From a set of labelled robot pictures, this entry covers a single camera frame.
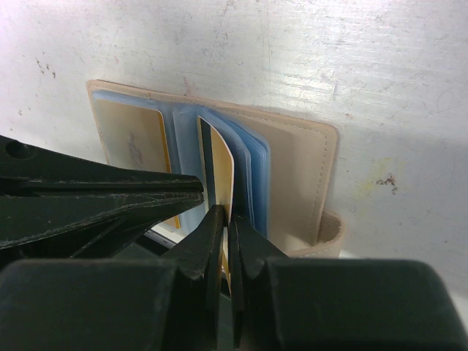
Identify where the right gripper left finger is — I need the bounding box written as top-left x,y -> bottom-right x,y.
1,205 -> 224,350

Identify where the beige leather card holder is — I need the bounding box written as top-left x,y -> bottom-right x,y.
86,80 -> 344,258

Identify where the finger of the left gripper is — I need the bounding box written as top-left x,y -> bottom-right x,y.
1,136 -> 203,192
1,192 -> 203,258

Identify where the gold VIP card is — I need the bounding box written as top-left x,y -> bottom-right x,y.
94,99 -> 182,231

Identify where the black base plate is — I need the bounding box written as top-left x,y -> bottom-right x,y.
115,224 -> 185,260

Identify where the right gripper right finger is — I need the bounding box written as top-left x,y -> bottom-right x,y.
228,216 -> 467,350

